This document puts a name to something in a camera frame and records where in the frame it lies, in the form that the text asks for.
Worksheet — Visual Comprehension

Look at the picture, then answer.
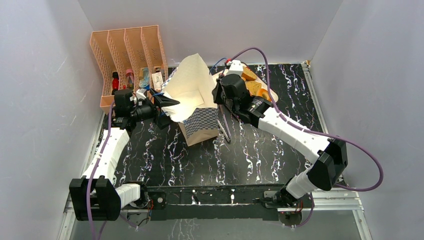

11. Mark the pink plastic file organizer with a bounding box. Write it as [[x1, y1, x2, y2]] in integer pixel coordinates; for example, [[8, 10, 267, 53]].
[[89, 25, 169, 114]]

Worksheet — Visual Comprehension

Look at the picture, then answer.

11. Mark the pink capped bottle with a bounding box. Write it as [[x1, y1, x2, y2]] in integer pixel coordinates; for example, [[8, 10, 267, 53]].
[[125, 68, 135, 90]]

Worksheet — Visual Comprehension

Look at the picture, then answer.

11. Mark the fake bread slice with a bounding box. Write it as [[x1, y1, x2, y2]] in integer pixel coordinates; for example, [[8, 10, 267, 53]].
[[241, 66, 257, 82], [245, 81, 262, 96]]

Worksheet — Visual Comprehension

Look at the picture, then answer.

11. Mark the white printed card box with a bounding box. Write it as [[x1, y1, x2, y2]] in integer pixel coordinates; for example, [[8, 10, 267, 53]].
[[151, 71, 164, 91]]

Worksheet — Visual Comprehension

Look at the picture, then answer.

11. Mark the blue item in organizer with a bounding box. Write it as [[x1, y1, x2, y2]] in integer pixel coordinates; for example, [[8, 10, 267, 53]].
[[139, 67, 150, 89]]

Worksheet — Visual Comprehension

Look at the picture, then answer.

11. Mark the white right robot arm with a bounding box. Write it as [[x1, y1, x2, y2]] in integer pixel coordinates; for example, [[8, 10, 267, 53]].
[[212, 74, 348, 208]]

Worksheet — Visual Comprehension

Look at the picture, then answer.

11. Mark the blue checkered paper bag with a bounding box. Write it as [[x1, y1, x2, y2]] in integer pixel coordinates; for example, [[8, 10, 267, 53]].
[[160, 53, 219, 146]]

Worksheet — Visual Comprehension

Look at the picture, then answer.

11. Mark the strawberry pattern white tray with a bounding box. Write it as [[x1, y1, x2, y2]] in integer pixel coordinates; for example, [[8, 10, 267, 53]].
[[211, 64, 280, 122]]

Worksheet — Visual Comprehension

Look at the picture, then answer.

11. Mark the red black toy figure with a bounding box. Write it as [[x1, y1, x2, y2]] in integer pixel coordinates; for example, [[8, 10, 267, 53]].
[[111, 71, 120, 95]]

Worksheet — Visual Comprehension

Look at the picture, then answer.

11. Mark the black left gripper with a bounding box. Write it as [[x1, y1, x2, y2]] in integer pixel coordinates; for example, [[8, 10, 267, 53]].
[[130, 90, 180, 129]]

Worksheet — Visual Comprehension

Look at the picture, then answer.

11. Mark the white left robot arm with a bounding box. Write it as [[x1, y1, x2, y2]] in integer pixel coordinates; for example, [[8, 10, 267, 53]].
[[69, 89, 180, 222]]

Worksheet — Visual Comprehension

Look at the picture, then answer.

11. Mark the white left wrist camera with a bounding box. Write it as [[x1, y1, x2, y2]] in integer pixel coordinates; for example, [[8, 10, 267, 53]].
[[133, 88, 147, 103]]

